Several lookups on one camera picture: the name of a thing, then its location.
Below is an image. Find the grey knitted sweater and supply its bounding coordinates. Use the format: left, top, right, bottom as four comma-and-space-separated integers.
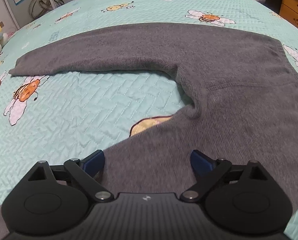
0, 22, 298, 240

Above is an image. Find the mint quilted bee bedspread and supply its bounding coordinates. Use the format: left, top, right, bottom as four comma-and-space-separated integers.
0, 0, 298, 239

